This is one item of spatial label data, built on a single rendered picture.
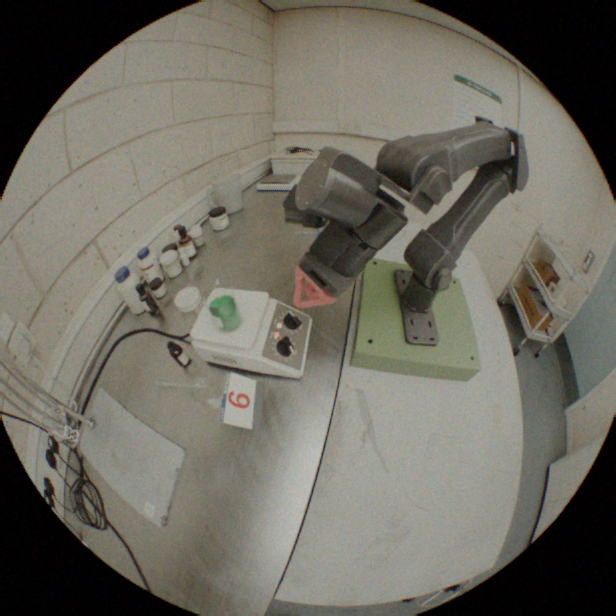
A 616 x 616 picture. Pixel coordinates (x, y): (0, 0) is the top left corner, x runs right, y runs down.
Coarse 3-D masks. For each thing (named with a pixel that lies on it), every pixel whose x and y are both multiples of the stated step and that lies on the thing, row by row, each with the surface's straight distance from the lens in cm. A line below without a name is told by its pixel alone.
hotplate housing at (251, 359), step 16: (272, 304) 42; (208, 352) 41; (224, 352) 38; (240, 352) 37; (256, 352) 36; (304, 352) 40; (240, 368) 43; (256, 368) 40; (272, 368) 38; (288, 368) 37
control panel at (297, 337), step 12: (276, 312) 41; (276, 324) 40; (288, 336) 40; (300, 336) 41; (264, 348) 37; (276, 348) 38; (300, 348) 40; (276, 360) 37; (288, 360) 38; (300, 360) 39
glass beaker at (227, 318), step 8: (216, 280) 36; (224, 280) 35; (208, 288) 35; (216, 288) 36; (224, 288) 36; (232, 288) 34; (208, 296) 36; (216, 296) 37; (208, 304) 32; (224, 304) 31; (232, 304) 33; (208, 312) 34; (216, 312) 33; (224, 312) 33; (232, 312) 34; (240, 312) 36; (216, 320) 34; (224, 320) 34; (232, 320) 34; (240, 320) 36; (216, 328) 38; (224, 328) 36; (232, 328) 36
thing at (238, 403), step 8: (232, 376) 39; (232, 384) 39; (240, 384) 40; (248, 384) 40; (232, 392) 38; (240, 392) 39; (248, 392) 40; (232, 400) 38; (240, 400) 39; (248, 400) 39; (232, 408) 38; (240, 408) 38; (248, 408) 39; (224, 416) 37; (232, 416) 38; (240, 416) 38; (248, 416) 39; (240, 424) 38; (248, 424) 39
